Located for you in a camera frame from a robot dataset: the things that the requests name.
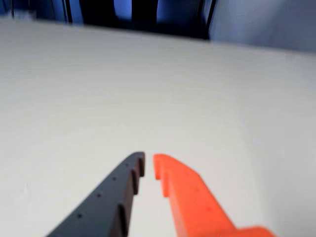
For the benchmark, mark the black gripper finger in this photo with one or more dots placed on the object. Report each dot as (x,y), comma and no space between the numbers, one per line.
(106,205)

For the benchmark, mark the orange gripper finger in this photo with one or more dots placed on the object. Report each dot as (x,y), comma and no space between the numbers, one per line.
(195,205)

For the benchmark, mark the black chair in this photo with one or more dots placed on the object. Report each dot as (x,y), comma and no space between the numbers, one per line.
(143,22)

